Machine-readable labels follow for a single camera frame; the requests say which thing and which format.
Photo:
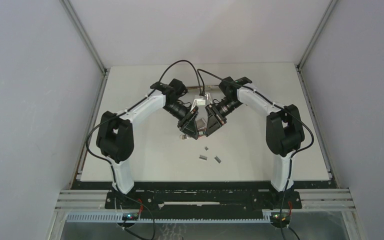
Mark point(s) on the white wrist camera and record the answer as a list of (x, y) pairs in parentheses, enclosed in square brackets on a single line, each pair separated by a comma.
[(197, 102), (208, 98)]

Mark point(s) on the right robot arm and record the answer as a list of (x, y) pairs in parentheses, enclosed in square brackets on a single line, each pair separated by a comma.
[(284, 131)]

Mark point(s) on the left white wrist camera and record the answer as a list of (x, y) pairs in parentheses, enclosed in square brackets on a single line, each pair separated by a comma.
[(197, 102)]

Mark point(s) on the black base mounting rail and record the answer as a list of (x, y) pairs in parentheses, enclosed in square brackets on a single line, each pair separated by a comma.
[(197, 199)]

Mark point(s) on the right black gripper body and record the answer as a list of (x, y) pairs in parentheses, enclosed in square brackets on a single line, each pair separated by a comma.
[(226, 106)]

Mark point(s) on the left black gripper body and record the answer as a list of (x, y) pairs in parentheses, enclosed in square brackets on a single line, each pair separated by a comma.
[(177, 110)]

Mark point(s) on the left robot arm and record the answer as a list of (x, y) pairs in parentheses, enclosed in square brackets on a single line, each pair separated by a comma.
[(115, 137)]

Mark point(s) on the left controller board with wires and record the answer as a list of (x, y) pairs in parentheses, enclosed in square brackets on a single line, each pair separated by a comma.
[(125, 226)]

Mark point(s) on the right controller board with wires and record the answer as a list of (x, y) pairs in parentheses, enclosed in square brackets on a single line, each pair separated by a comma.
[(282, 221)]

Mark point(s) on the white slotted cable duct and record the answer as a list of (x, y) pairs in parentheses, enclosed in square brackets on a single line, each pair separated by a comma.
[(112, 217)]

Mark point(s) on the staple box tray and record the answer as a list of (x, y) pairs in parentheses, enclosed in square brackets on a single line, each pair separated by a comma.
[(201, 123)]

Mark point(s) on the controller board with wires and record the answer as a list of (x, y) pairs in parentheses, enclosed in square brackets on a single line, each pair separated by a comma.
[(282, 221), (125, 226)]

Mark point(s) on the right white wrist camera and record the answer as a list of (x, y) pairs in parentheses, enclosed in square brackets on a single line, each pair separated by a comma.
[(208, 98)]

